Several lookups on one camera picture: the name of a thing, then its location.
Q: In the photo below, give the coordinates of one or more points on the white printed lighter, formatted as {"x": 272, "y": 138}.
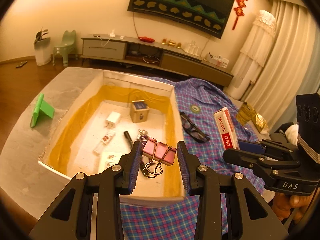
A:
{"x": 103, "y": 143}

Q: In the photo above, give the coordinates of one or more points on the wall television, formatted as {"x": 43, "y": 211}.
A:
{"x": 209, "y": 16}

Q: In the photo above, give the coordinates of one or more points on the person right hand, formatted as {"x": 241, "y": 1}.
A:
{"x": 282, "y": 205}

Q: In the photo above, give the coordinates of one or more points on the beige curtain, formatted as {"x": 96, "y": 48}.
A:
{"x": 287, "y": 63}

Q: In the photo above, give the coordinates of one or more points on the green phone stand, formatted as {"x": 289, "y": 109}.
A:
{"x": 41, "y": 107}

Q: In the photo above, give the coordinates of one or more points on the green plastic chair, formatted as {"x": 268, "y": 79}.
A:
{"x": 65, "y": 47}

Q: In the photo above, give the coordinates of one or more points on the white trash bin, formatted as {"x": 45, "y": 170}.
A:
{"x": 42, "y": 47}

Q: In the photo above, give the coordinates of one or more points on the gold square tin box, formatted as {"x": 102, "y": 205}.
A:
{"x": 139, "y": 111}

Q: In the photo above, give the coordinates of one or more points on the blue plaid shirt cloth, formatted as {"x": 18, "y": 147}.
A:
{"x": 178, "y": 221}

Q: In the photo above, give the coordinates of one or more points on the red staples box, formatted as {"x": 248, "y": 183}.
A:
{"x": 226, "y": 129}

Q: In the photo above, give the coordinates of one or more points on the black glasses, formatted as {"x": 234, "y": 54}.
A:
{"x": 192, "y": 130}

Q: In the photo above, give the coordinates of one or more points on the red chinese knot ornament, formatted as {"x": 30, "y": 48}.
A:
{"x": 239, "y": 11}

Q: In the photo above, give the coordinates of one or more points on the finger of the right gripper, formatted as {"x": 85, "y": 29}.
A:
{"x": 260, "y": 146}
{"x": 255, "y": 159}

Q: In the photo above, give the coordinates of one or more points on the white floor air conditioner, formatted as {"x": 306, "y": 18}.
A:
{"x": 253, "y": 54}

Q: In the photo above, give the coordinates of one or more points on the pink binder clip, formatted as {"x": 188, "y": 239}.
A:
{"x": 158, "y": 154}

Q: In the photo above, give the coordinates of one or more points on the gold foil bag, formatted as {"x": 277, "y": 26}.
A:
{"x": 260, "y": 123}

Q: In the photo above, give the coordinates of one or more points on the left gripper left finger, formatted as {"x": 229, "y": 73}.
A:
{"x": 130, "y": 165}

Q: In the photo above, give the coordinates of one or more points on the grey tv cabinet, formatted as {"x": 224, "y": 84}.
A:
{"x": 153, "y": 55}

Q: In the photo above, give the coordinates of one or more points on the green tape roll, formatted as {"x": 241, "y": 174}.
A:
{"x": 195, "y": 109}

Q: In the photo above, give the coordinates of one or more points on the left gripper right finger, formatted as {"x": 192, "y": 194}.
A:
{"x": 188, "y": 164}

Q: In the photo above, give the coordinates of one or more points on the black marker pen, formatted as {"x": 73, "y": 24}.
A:
{"x": 131, "y": 143}

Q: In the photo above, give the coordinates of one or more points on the purple silver action figure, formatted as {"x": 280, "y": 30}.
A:
{"x": 142, "y": 135}

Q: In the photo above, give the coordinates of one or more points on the white foam box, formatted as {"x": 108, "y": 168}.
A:
{"x": 82, "y": 126}

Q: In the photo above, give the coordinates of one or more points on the white charger plug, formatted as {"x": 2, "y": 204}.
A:
{"x": 113, "y": 119}

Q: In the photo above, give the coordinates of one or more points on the white storage box on cabinet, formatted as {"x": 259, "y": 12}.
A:
{"x": 217, "y": 60}

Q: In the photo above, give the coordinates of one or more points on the white tissue pack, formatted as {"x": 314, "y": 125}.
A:
{"x": 110, "y": 161}

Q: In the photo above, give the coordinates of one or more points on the red tray on cabinet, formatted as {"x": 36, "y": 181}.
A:
{"x": 146, "y": 39}

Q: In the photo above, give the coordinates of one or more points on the clear glasses set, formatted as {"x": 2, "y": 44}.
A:
{"x": 191, "y": 48}

